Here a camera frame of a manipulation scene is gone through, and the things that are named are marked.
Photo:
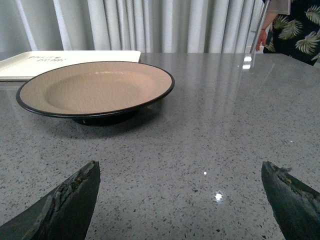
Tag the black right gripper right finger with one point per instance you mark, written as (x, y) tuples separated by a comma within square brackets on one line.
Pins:
[(295, 205)]

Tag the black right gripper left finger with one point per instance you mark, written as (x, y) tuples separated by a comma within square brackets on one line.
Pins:
[(64, 213)]

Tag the beige plate with black rim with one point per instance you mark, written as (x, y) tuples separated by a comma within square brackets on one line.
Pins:
[(93, 90)]

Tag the white bear tray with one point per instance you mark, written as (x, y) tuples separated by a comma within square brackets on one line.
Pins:
[(24, 66)]

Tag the person in leaf-print shirt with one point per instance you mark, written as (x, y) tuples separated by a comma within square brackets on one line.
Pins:
[(296, 35)]

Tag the metal stand pole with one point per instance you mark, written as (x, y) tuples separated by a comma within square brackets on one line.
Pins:
[(259, 27)]

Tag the grey pleated curtain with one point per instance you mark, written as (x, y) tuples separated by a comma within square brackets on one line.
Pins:
[(148, 26)]

